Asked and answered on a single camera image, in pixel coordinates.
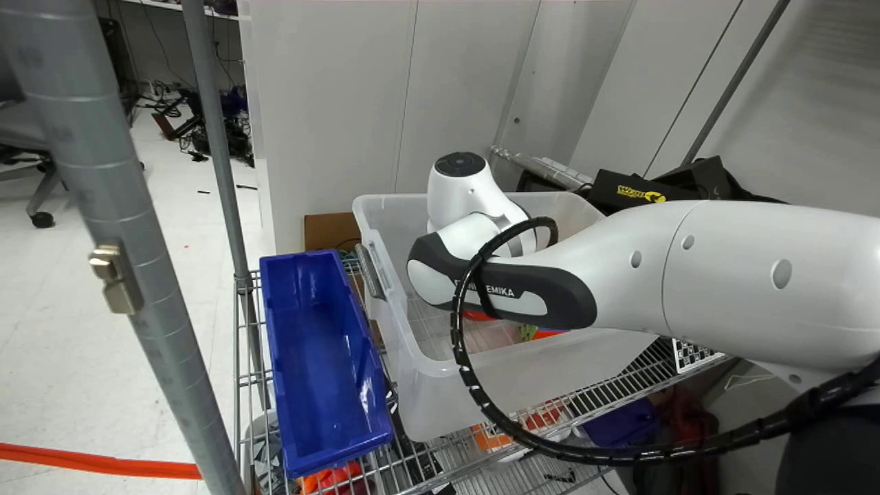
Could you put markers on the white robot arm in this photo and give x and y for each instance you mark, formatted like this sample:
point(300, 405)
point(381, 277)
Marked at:
point(766, 281)

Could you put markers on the clear plastic storage bucket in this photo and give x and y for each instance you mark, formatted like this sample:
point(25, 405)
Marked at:
point(420, 359)

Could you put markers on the brown cardboard piece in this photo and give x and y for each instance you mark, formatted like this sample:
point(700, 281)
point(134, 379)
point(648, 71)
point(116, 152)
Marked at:
point(332, 233)

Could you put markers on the blue plastic bin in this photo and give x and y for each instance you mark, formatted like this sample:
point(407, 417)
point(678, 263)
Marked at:
point(328, 383)

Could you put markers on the grey metal pole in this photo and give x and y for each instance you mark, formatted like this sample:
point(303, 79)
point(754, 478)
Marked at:
point(64, 71)

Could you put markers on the metal wire cart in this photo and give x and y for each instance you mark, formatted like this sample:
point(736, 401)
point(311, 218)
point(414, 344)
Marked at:
point(444, 465)

